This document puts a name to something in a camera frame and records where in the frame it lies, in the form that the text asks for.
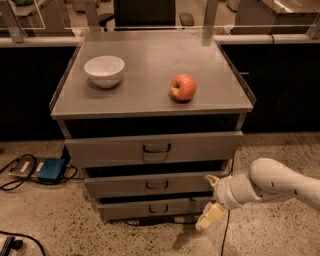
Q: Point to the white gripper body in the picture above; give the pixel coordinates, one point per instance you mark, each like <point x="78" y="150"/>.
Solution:
<point x="222" y="193"/>

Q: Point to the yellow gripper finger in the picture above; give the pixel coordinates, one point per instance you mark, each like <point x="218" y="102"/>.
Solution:
<point x="211" y="213"/>
<point x="213" y="180"/>

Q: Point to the grey drawer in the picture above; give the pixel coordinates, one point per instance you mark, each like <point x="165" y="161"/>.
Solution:
<point x="152" y="184"/>
<point x="153" y="149"/>
<point x="145" y="209"/>

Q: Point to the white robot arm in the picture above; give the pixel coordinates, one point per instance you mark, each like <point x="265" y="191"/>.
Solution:
<point x="267" y="180"/>

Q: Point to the grey metal drawer cabinet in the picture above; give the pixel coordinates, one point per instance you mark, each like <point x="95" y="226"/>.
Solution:
<point x="140" y="105"/>

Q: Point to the grey bottom drawer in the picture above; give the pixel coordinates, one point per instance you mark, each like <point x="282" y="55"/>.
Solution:
<point x="145" y="209"/>

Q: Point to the grey top drawer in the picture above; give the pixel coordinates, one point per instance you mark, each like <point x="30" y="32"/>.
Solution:
<point x="153" y="149"/>

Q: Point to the red apple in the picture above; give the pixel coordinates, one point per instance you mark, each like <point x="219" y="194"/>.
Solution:
<point x="182" y="87"/>

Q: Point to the white ceramic bowl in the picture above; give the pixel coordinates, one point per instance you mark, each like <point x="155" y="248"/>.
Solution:
<point x="105" y="71"/>

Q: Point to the blue electronics box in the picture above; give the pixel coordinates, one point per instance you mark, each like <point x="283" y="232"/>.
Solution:
<point x="51" y="170"/>

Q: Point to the flat grey device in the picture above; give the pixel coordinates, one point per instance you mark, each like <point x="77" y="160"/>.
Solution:
<point x="26" y="167"/>

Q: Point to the black power strip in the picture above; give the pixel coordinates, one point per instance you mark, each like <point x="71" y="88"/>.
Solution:
<point x="11" y="243"/>

